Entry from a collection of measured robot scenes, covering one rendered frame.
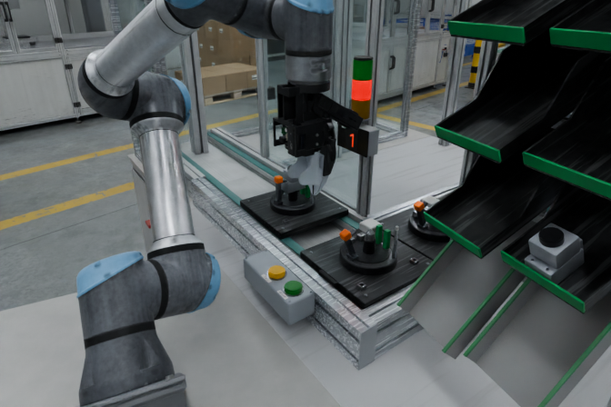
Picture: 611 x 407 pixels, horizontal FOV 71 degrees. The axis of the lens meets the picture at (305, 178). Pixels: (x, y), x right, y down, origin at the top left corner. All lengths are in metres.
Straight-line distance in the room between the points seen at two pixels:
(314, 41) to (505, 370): 0.61
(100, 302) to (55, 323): 0.38
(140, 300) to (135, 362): 0.10
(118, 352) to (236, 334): 0.32
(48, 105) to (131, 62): 5.30
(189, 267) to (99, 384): 0.25
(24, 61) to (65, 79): 0.46
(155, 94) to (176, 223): 0.29
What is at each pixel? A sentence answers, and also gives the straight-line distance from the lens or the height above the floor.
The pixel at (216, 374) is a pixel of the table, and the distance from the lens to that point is 0.97.
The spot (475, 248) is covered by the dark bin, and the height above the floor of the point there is 1.20.
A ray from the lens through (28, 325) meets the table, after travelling 1.23.
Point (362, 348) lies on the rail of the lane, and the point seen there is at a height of 0.92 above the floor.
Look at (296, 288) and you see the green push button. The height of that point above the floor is 0.97.
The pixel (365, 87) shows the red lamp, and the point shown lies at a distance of 1.11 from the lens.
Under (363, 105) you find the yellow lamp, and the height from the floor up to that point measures 1.30.
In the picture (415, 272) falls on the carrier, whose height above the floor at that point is 0.97.
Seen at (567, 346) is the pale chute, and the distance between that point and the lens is 0.81.
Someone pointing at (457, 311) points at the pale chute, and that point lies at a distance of 0.86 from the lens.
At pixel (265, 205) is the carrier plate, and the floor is 0.97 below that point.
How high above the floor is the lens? 1.57
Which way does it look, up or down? 24 degrees down
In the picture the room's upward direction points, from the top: straight up
